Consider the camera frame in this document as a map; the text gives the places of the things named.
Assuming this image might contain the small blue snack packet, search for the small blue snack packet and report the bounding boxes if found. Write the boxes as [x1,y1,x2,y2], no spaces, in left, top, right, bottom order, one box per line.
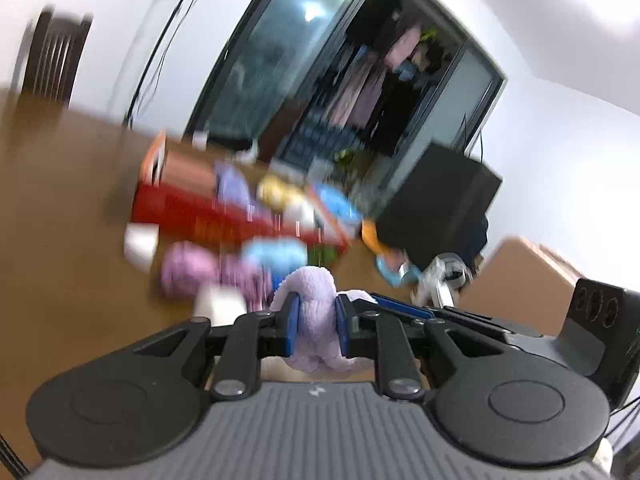
[376,252,423,288]

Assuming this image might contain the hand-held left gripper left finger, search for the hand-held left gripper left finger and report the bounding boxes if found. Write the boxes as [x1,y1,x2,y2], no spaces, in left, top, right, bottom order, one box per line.
[135,294,302,401]

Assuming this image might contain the pink satin scrunchie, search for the pink satin scrunchie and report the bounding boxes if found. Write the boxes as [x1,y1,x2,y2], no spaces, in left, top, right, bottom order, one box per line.
[217,255,273,311]

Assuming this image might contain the mauve fuzzy cloth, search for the mauve fuzzy cloth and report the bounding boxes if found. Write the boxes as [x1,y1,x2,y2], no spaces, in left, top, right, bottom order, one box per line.
[161,241,218,301]

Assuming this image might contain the tan cardboard box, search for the tan cardboard box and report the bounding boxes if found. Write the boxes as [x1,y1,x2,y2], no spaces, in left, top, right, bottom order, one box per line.
[457,236,586,338]

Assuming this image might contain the purple knitted cloth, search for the purple knitted cloth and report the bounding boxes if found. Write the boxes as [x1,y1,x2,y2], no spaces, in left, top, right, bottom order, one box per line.
[214,162,253,208]

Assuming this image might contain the white charger with cables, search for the white charger with cables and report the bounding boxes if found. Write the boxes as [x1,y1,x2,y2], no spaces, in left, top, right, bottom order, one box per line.
[417,252,473,308]

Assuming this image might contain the hanging black hat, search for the hanging black hat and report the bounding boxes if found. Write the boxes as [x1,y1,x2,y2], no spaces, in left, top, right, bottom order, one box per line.
[420,37,451,73]

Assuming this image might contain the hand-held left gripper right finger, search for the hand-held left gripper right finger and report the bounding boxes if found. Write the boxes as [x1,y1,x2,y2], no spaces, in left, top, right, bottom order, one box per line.
[336,294,481,401]

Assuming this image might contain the orange packet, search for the orange packet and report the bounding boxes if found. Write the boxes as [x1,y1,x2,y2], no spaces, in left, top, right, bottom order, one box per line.
[361,219,396,256]

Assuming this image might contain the white and yellow alpaca plush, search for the white and yellow alpaca plush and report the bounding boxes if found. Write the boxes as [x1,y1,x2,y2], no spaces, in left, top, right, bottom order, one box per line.
[257,175,316,231]

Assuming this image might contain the red cardboard box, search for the red cardboard box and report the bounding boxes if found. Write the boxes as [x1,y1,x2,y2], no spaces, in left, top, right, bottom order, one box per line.
[131,130,351,261]

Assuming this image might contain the hanging black jacket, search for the hanging black jacket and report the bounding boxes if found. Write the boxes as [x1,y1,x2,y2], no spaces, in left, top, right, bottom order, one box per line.
[345,0,403,51]

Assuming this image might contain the black paper bag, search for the black paper bag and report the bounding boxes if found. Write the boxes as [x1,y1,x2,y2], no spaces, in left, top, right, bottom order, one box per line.
[375,115,503,273]

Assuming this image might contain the black-framed sliding glass door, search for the black-framed sliding glass door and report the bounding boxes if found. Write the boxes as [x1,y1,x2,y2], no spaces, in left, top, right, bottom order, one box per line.
[182,0,508,196]

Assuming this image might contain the hanging pink coat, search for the hanging pink coat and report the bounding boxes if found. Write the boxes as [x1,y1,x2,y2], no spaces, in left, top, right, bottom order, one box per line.
[385,27,423,68]

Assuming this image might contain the hanging pale pink garments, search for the hanging pale pink garments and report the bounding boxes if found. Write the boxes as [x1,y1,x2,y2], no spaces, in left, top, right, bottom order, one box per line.
[325,55,388,128]

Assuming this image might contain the dark wooden chair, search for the dark wooden chair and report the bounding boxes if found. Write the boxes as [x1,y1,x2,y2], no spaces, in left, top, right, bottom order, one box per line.
[21,9,93,106]

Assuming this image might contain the blue plush toy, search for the blue plush toy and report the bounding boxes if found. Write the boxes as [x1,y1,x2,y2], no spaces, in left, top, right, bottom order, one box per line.
[242,237,308,278]

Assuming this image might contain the blue wet wipes pack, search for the blue wet wipes pack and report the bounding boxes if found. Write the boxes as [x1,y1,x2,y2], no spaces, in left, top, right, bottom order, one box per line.
[312,182,362,228]

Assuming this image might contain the small brown cardboard box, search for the small brown cardboard box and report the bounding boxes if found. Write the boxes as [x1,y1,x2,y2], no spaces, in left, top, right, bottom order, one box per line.
[332,147,361,181]

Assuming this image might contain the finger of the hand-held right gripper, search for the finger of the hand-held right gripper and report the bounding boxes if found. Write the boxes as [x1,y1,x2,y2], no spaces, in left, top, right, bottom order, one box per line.
[370,291,543,333]
[395,309,506,346]

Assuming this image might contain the lavender fuzzy cloth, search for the lavender fuzzy cloth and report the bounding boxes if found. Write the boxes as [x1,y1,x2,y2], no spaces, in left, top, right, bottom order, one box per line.
[270,266,378,376]

